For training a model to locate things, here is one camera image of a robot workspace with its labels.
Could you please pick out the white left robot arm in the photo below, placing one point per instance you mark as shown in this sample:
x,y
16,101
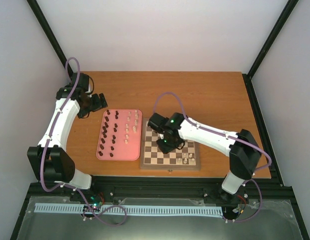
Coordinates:
x,y
49,159

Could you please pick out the dark chess queen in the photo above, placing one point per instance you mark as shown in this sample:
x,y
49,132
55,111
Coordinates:
x,y
104,129

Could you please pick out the black aluminium frame rail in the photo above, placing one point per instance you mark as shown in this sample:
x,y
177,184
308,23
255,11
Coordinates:
x,y
202,188

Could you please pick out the pink plastic tray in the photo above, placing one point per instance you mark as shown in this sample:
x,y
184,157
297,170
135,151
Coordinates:
x,y
122,151

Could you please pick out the light blue cable duct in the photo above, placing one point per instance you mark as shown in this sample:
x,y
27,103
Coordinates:
x,y
131,210

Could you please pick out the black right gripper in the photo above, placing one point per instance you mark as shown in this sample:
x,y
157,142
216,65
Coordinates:
x,y
165,149

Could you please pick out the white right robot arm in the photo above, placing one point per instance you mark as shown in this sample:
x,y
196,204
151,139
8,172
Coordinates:
x,y
240,147

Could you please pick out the wooden chess board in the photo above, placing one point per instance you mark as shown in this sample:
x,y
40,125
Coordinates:
x,y
151,158

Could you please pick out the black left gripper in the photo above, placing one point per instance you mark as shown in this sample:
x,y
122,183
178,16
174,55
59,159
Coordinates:
x,y
98,105

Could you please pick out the dark chess king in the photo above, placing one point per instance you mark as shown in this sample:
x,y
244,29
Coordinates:
x,y
104,135

